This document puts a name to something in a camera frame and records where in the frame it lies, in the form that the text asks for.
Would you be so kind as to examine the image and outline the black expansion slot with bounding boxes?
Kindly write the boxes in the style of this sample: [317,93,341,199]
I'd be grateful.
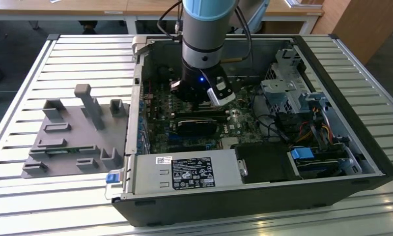
[168,144,208,152]

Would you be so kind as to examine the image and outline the green RAM stick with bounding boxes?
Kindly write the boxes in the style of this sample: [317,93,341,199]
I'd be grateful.
[44,147,97,156]

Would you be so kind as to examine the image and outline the small silver heat sink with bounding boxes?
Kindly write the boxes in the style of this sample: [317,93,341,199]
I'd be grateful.
[221,136,240,149]

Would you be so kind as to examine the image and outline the grey parts rack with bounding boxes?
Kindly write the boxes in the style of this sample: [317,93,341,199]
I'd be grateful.
[20,83,132,179]

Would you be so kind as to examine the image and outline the wooden cabinet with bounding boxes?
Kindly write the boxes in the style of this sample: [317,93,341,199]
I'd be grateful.
[310,0,393,65]

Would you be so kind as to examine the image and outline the black plastic cover box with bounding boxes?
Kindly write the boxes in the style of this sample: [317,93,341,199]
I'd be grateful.
[232,143,304,185]

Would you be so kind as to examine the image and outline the thick black cable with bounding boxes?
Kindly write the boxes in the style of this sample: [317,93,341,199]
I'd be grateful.
[253,113,284,141]

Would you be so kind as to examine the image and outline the metal disk bay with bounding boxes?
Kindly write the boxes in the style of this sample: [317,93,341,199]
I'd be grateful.
[286,142,364,181]

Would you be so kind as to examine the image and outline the red orange power wire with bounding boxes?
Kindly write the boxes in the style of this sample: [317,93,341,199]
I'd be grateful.
[318,122,336,143]

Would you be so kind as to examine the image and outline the green motherboard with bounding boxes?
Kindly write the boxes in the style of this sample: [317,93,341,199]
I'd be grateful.
[140,78,266,154]

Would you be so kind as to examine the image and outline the black RAM slot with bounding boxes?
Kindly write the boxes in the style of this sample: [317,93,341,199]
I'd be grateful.
[173,111,226,116]
[173,115,226,120]

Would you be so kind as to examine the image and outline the black chair base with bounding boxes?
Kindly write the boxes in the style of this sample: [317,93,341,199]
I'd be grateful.
[78,21,98,35]

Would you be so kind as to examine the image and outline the blue case latch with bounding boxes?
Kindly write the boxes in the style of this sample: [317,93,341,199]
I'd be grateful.
[106,172,122,184]

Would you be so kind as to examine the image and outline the yellow power wire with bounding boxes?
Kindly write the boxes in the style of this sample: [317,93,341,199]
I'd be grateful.
[297,124,313,144]

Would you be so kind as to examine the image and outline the blue disk carrier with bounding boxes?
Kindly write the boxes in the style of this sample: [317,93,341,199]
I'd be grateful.
[289,147,314,162]

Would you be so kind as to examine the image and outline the metal drive cage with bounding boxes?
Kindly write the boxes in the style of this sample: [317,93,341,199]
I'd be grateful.
[257,48,314,116]

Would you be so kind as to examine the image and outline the silver power supply unit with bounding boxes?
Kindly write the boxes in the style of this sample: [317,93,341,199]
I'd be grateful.
[130,150,246,195]

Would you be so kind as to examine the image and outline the black camera cable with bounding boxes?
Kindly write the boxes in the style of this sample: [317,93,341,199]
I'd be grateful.
[233,4,253,62]
[156,1,184,42]

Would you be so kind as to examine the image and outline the small dark wrist camera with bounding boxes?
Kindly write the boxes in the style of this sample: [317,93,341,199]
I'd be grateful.
[168,80,185,96]

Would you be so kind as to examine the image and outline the black open PC case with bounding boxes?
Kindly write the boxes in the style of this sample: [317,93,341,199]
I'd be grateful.
[102,34,393,228]

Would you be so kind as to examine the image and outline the black graphics card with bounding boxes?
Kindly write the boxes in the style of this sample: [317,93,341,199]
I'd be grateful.
[176,118,218,135]

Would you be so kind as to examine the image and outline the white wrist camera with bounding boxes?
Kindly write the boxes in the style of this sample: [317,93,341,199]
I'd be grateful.
[205,75,237,107]

